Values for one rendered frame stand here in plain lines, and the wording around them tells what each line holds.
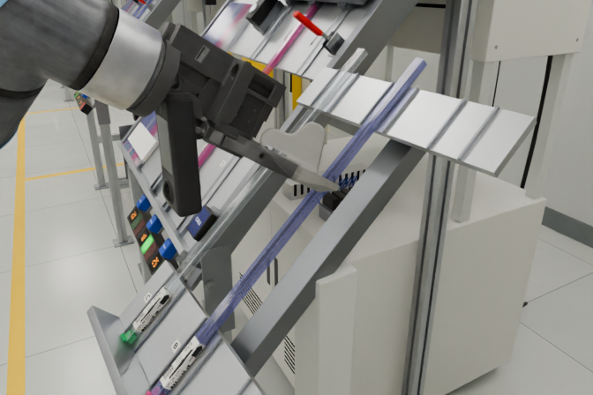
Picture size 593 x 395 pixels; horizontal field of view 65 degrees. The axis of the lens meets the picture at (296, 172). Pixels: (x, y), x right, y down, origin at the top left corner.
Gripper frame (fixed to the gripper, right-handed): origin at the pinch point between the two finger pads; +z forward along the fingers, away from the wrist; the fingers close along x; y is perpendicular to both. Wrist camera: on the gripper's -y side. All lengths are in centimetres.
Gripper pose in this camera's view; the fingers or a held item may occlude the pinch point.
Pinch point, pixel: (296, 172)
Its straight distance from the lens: 52.8
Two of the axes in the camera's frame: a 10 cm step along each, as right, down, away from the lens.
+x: -5.5, -3.1, 7.8
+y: 4.5, -8.9, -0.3
